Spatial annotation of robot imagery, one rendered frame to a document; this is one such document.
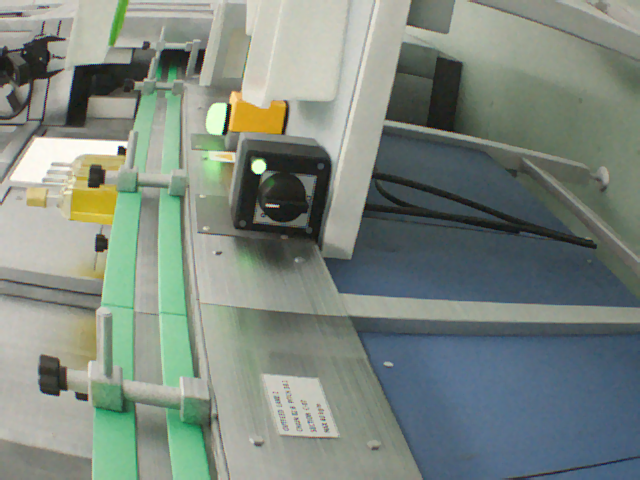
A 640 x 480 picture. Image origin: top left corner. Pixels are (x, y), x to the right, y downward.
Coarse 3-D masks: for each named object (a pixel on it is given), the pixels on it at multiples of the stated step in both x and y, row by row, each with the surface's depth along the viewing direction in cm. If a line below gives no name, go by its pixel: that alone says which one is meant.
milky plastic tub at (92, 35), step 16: (80, 0) 112; (96, 0) 114; (112, 0) 115; (128, 0) 132; (80, 16) 115; (96, 16) 116; (112, 16) 117; (80, 32) 117; (96, 32) 118; (112, 32) 120; (80, 48) 119; (96, 48) 120; (80, 64) 121
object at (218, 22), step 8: (224, 0) 150; (216, 8) 162; (224, 8) 147; (216, 16) 162; (224, 16) 148; (216, 24) 163; (216, 32) 148; (216, 40) 149; (208, 48) 165; (216, 48) 150; (208, 56) 166; (208, 64) 151; (208, 72) 151; (200, 80) 167; (208, 80) 152
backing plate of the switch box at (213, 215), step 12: (204, 204) 86; (216, 204) 87; (228, 204) 87; (204, 216) 83; (216, 216) 83; (228, 216) 84; (204, 228) 80; (216, 228) 80; (228, 228) 81; (276, 240) 80; (288, 240) 81; (300, 240) 81; (312, 240) 82
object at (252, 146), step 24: (240, 144) 84; (264, 144) 81; (288, 144) 83; (312, 144) 85; (240, 168) 81; (288, 168) 80; (312, 168) 80; (240, 192) 80; (312, 192) 81; (240, 216) 81; (264, 216) 81; (312, 216) 82
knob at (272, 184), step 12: (264, 180) 80; (276, 180) 78; (288, 180) 78; (300, 180) 80; (264, 192) 78; (276, 192) 78; (288, 192) 78; (300, 192) 78; (264, 204) 77; (276, 204) 77; (288, 204) 77; (300, 204) 78; (276, 216) 79; (288, 216) 79
